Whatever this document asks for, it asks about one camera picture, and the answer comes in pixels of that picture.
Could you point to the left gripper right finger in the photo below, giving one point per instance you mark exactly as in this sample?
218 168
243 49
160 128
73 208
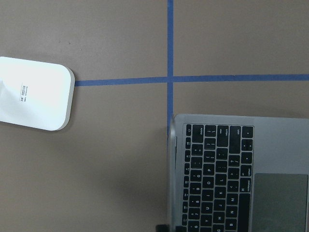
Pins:
180 229

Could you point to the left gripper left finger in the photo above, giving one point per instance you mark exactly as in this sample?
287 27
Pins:
162 228

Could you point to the grey laptop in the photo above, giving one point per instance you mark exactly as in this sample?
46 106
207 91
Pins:
238 174

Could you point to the white desk lamp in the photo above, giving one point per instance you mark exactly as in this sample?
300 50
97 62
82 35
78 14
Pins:
35 94

